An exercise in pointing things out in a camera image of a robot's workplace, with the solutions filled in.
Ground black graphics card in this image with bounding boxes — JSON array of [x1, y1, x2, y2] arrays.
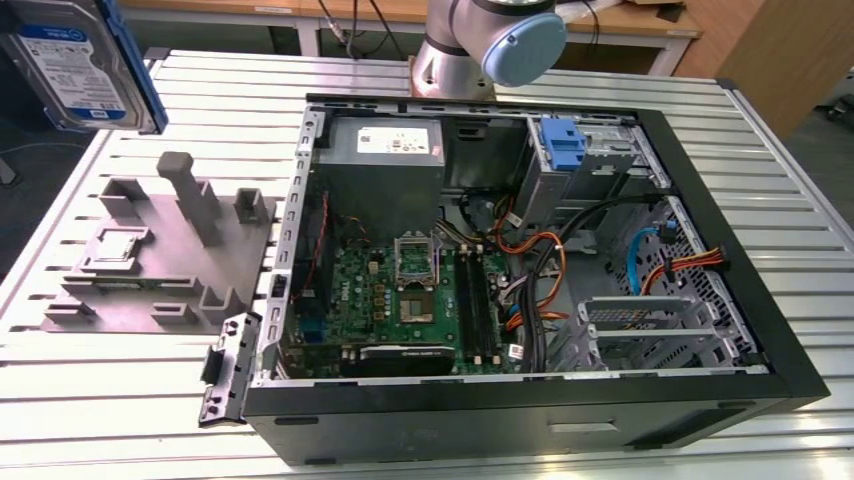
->
[[338, 342, 458, 379]]

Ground thick black wire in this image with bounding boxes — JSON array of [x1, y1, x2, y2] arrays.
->
[[516, 192, 675, 374]]

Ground hard disk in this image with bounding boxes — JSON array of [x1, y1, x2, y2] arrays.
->
[[0, 0, 169, 136]]

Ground silver CPU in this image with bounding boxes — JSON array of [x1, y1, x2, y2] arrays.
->
[[91, 234, 141, 264]]

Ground silver power supply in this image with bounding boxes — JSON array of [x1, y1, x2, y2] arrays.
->
[[310, 116, 446, 236]]

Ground yellow red power wire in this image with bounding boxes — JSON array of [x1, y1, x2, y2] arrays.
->
[[636, 243, 732, 297]]

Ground grey parts rack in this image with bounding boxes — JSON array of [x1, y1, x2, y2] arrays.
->
[[42, 151, 278, 335]]

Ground silver disk bay cage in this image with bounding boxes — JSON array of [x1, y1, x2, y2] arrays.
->
[[569, 294, 765, 372]]

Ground black RAM slot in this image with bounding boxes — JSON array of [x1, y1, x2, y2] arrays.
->
[[473, 244, 502, 365], [454, 244, 485, 365]]

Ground red black twisted wire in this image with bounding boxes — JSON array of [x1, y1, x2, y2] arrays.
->
[[300, 191, 332, 297]]

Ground black PC case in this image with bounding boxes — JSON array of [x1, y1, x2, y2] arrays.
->
[[240, 92, 832, 466]]

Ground green motherboard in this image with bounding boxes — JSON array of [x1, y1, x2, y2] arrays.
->
[[276, 232, 528, 379]]

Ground green RAM stick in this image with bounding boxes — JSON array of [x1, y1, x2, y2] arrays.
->
[[89, 278, 176, 292]]

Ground blue plastic drive latch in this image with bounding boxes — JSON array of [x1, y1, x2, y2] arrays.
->
[[540, 118, 587, 172]]

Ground black case fan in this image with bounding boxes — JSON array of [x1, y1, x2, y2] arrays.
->
[[292, 192, 334, 301]]

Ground blue data wire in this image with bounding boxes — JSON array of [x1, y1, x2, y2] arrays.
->
[[624, 219, 679, 297]]

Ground silver optical drive cage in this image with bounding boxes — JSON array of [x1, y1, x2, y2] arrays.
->
[[517, 117, 672, 229]]

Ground brown wooden cabinet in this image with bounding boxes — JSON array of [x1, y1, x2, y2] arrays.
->
[[679, 0, 854, 141]]

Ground metal socket cover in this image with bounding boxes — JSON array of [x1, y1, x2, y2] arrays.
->
[[392, 233, 442, 292]]

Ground orange wire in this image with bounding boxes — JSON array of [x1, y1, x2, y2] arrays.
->
[[493, 197, 569, 334]]

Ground brown wooden desk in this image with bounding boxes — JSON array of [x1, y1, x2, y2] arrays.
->
[[98, 0, 705, 76]]

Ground CPU socket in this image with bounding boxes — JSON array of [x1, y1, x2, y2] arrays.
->
[[397, 292, 456, 326]]

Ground thin coloured fan wire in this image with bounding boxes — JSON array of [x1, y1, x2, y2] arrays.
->
[[334, 213, 373, 247]]

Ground black card retention bracket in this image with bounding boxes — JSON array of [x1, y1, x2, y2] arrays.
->
[[197, 312, 262, 429]]

